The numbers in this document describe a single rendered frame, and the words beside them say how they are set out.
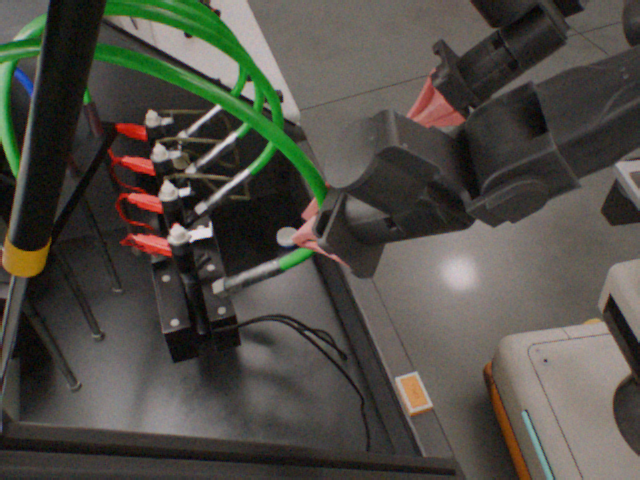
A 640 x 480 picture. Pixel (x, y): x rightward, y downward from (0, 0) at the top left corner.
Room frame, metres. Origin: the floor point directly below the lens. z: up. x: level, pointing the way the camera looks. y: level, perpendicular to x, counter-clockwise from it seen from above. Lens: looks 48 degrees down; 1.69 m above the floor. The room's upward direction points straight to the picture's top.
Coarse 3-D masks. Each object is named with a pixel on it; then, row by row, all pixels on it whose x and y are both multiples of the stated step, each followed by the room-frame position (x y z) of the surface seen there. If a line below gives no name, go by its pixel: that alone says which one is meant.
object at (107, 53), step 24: (0, 48) 0.44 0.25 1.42; (24, 48) 0.44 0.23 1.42; (96, 48) 0.44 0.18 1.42; (120, 48) 0.44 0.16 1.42; (144, 72) 0.43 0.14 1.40; (168, 72) 0.43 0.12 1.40; (216, 96) 0.43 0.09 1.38; (264, 120) 0.43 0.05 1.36; (288, 144) 0.42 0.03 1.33; (312, 168) 0.42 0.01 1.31; (312, 240) 0.42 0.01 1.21; (288, 264) 0.42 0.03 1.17
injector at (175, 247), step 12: (168, 240) 0.51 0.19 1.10; (180, 252) 0.50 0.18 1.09; (192, 252) 0.51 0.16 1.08; (204, 252) 0.53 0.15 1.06; (180, 264) 0.50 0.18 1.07; (192, 264) 0.51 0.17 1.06; (204, 264) 0.52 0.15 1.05; (180, 276) 0.51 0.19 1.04; (192, 276) 0.51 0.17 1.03; (192, 288) 0.51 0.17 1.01; (192, 300) 0.51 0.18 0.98; (192, 312) 0.51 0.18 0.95; (204, 324) 0.51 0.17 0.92
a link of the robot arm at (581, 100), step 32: (608, 64) 0.37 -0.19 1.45; (512, 96) 0.38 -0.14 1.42; (544, 96) 0.37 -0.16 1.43; (576, 96) 0.35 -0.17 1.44; (608, 96) 0.34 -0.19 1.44; (480, 128) 0.37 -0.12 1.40; (512, 128) 0.36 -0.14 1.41; (544, 128) 0.37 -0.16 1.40; (576, 128) 0.33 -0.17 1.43; (608, 128) 0.33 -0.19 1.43; (480, 160) 0.35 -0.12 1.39; (512, 160) 0.33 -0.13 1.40; (544, 160) 0.32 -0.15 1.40; (576, 160) 0.33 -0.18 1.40; (608, 160) 0.33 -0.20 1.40; (480, 192) 0.33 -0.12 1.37
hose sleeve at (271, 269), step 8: (264, 264) 0.43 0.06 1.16; (272, 264) 0.43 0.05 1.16; (240, 272) 0.44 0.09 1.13; (248, 272) 0.43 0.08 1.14; (256, 272) 0.43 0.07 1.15; (264, 272) 0.42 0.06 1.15; (272, 272) 0.42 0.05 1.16; (280, 272) 0.42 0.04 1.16; (232, 280) 0.43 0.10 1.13; (240, 280) 0.43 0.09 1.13; (248, 280) 0.42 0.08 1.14; (256, 280) 0.42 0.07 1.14; (264, 280) 0.42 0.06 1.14; (232, 288) 0.42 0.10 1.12; (240, 288) 0.42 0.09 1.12
